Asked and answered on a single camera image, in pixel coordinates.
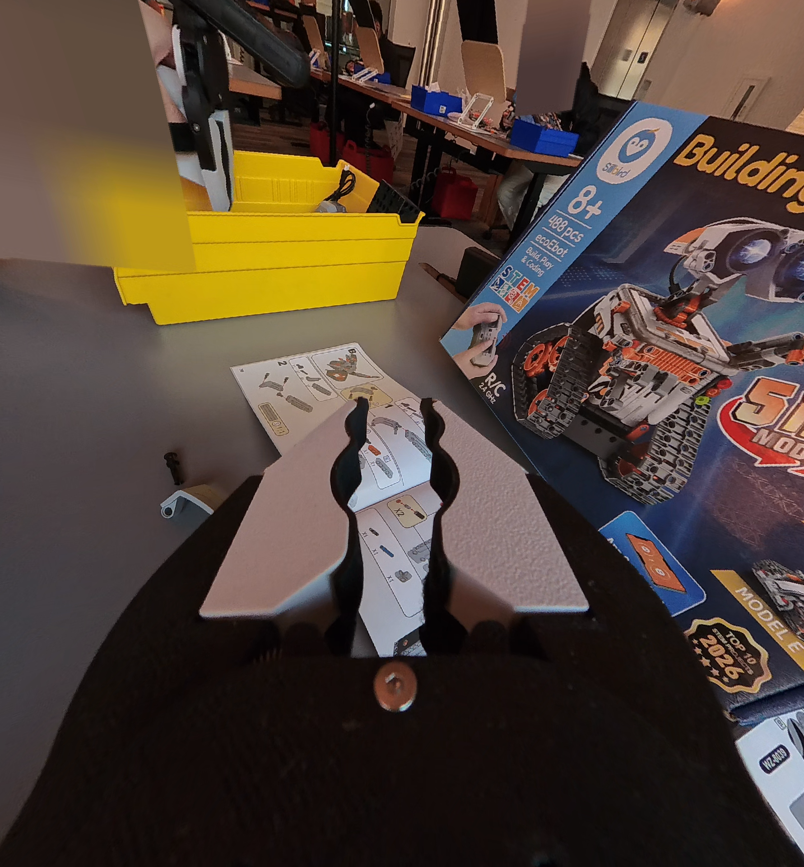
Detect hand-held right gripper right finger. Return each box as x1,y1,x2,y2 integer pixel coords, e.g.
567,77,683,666
418,397,590,657

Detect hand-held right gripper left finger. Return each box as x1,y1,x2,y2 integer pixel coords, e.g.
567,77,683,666
199,398,370,657

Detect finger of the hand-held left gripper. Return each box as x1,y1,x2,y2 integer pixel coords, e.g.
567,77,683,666
199,112,235,212

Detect light grey curved beam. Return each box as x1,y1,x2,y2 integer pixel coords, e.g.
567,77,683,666
159,483,218,520

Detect yellow plastic bin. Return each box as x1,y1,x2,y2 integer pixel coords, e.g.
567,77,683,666
114,150,425,326

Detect assembly instruction booklet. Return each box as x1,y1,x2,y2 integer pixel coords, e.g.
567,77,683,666
230,342,443,658

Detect robot kit box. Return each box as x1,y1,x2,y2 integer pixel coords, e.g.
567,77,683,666
440,100,804,712

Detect brown wooden desk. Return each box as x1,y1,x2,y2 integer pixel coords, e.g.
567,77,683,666
229,64,284,103

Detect grey desk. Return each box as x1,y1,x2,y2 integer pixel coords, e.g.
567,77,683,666
0,227,538,867

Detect person's left hand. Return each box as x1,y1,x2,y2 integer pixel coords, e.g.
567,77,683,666
157,27,187,126

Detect black perforated plate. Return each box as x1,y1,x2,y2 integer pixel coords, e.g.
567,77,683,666
364,179,423,224

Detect blue plastic bin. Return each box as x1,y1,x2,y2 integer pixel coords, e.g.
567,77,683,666
410,86,465,117
510,117,580,158

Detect plywood board stand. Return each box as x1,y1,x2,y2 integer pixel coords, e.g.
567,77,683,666
460,41,509,104

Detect long wooden table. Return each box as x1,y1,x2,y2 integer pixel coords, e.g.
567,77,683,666
310,64,583,169

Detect black power brick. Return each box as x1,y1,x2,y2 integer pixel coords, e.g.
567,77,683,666
455,247,503,300

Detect grey elevator door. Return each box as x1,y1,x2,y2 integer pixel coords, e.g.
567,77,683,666
591,0,680,82

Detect white wall cabinet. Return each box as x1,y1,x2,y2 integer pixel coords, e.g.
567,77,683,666
720,76,773,124

